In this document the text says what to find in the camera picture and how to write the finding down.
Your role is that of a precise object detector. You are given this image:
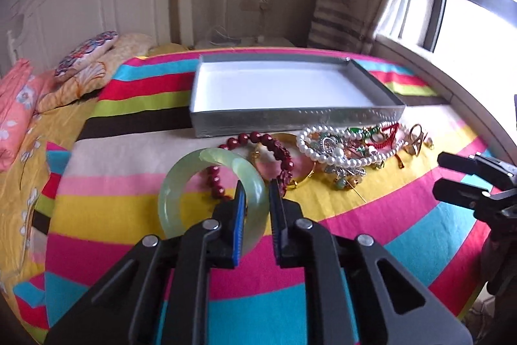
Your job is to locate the green jade bangle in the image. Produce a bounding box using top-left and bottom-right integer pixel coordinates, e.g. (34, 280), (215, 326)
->
(158, 148), (269, 255)

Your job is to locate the gold cuff bracelet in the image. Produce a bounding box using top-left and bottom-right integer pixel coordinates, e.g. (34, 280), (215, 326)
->
(405, 123), (434, 157)

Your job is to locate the red cord gold bracelet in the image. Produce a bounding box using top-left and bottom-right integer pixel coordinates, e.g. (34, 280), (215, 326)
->
(364, 122), (406, 169)

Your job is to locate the silver pearl brooch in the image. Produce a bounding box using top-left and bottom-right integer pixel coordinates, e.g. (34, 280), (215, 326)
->
(314, 132), (366, 178)

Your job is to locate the white pearl necklace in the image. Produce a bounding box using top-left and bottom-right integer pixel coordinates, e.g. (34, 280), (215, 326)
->
(295, 122), (409, 169)

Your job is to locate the gold bangle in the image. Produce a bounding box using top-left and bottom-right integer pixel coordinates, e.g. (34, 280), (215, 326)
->
(250, 132), (316, 192)

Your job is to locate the dark red bead bracelet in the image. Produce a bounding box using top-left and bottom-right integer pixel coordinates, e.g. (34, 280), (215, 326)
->
(206, 130), (295, 201)

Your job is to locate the grey shallow jewelry box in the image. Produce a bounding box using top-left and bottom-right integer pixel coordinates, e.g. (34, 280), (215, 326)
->
(190, 51), (406, 137)

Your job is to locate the yellow floral bed sheet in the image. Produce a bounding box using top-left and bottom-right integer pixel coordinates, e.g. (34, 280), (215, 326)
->
(0, 42), (191, 334)

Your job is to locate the yellow shell pattern pillow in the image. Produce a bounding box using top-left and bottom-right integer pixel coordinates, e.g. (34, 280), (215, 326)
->
(36, 33), (154, 113)

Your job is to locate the folded pink floral quilt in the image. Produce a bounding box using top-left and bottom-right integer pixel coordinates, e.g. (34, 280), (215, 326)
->
(1, 59), (53, 172)

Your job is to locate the embroidered floral small pillow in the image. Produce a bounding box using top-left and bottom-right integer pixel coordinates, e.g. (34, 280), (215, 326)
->
(54, 31), (119, 82)

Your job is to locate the white nightstand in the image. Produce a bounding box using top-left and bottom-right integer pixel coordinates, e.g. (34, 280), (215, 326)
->
(195, 36), (294, 50)

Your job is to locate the slim white desk lamp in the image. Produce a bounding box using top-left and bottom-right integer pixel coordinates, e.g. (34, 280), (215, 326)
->
(208, 0), (240, 47)

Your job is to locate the white wooden headboard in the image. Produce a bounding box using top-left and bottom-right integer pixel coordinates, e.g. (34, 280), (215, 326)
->
(6, 0), (195, 71)

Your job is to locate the wall socket panel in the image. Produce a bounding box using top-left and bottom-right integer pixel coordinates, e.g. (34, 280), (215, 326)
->
(239, 0), (271, 11)

